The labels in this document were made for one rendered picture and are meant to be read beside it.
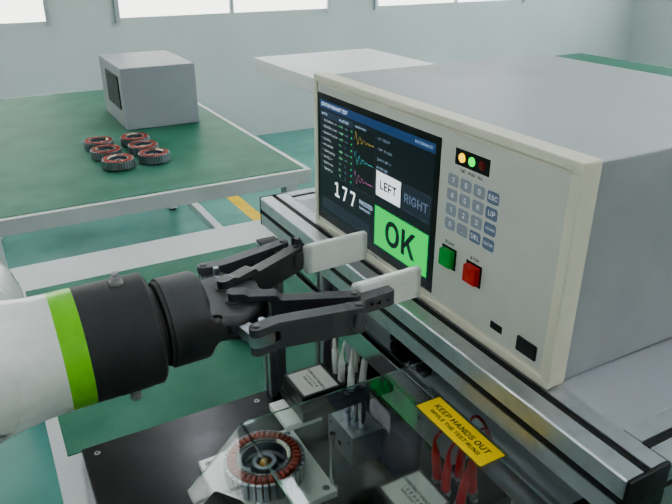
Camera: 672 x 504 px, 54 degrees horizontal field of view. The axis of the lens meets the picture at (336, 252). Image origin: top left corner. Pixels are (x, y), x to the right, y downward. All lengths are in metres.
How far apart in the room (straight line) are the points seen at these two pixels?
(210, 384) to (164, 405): 0.09
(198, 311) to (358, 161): 0.33
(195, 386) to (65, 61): 4.20
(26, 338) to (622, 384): 0.49
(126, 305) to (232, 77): 5.09
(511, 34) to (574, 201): 6.61
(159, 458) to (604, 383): 0.67
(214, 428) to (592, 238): 0.71
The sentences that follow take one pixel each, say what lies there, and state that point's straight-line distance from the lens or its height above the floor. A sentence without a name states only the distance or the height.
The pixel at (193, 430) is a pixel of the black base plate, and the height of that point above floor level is 0.77.
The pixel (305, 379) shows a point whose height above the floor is 0.92.
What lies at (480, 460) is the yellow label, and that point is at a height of 1.07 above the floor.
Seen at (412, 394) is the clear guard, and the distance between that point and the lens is 0.66.
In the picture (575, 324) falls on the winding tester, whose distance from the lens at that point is 0.59.
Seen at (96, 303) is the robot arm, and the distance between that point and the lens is 0.51.
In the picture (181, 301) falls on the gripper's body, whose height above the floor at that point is 1.21.
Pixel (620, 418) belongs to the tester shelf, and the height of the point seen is 1.11.
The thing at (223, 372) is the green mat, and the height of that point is 0.75.
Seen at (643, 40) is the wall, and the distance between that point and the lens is 8.36.
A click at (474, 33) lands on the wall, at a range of 6.80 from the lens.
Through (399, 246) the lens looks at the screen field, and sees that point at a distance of 0.74.
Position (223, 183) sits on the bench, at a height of 0.75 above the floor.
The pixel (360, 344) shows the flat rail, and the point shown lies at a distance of 0.80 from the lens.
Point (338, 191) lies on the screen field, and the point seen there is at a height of 1.18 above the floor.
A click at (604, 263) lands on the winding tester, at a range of 0.59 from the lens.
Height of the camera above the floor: 1.46
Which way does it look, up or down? 25 degrees down
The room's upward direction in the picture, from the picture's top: straight up
